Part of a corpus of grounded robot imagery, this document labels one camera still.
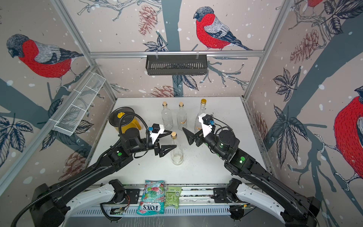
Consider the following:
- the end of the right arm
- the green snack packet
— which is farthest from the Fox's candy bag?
the end of the right arm

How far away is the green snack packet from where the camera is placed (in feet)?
2.34

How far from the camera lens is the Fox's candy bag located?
697mm

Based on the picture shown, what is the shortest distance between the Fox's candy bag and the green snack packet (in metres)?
0.02

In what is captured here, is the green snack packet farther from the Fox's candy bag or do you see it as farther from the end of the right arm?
the end of the right arm
